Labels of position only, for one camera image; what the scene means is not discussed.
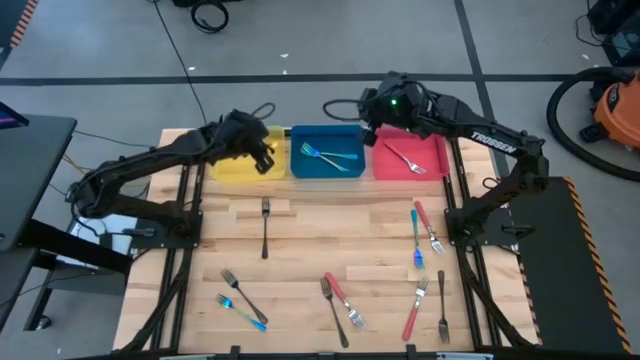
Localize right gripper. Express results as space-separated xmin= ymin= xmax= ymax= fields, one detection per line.
xmin=358 ymin=71 xmax=431 ymax=148

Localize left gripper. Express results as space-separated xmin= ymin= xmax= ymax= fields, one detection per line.
xmin=215 ymin=109 xmax=276 ymax=175

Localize red handled silver fork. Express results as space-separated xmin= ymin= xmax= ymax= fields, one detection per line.
xmin=401 ymin=275 xmax=431 ymax=343
xmin=383 ymin=142 xmax=428 ymax=176
xmin=413 ymin=200 xmax=446 ymax=256

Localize black fork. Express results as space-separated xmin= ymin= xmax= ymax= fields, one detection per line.
xmin=260 ymin=196 xmax=271 ymax=260
xmin=437 ymin=269 xmax=451 ymax=345
xmin=220 ymin=268 xmax=270 ymax=326
xmin=319 ymin=276 xmax=350 ymax=349

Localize red-handled spoon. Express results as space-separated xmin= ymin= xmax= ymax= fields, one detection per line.
xmin=324 ymin=271 xmax=368 ymax=330

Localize yellow plastic bin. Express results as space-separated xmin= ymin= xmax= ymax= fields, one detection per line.
xmin=208 ymin=124 xmax=286 ymax=183

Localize blue plastic bin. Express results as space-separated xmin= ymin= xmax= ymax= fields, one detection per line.
xmin=290 ymin=124 xmax=367 ymax=180

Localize red plastic bin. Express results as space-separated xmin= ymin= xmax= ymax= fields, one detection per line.
xmin=371 ymin=126 xmax=450 ymax=182

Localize white box under desk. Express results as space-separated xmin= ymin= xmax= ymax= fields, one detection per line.
xmin=69 ymin=214 xmax=139 ymax=271

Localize orange vacuum cleaner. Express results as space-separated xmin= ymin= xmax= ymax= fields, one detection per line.
xmin=545 ymin=66 xmax=640 ymax=182

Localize black desk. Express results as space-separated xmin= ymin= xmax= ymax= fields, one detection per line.
xmin=0 ymin=113 xmax=134 ymax=334

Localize black hazard striped mat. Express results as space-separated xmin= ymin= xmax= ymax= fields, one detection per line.
xmin=507 ymin=175 xmax=634 ymax=354

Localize orange shop vacuum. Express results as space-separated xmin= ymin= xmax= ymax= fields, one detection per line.
xmin=579 ymin=69 xmax=640 ymax=151

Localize desk monitor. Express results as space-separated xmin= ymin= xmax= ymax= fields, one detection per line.
xmin=0 ymin=101 xmax=30 ymax=131

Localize black equipment case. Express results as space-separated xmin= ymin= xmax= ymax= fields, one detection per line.
xmin=587 ymin=0 xmax=640 ymax=69

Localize hazard striped black panel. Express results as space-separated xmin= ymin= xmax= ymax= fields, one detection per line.
xmin=0 ymin=0 xmax=40 ymax=49

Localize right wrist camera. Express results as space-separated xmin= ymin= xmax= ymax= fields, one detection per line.
xmin=379 ymin=87 xmax=411 ymax=116

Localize black floor cable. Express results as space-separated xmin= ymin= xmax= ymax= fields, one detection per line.
xmin=151 ymin=0 xmax=209 ymax=128

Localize coiled black cable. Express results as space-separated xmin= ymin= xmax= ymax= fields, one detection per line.
xmin=190 ymin=0 xmax=231 ymax=35

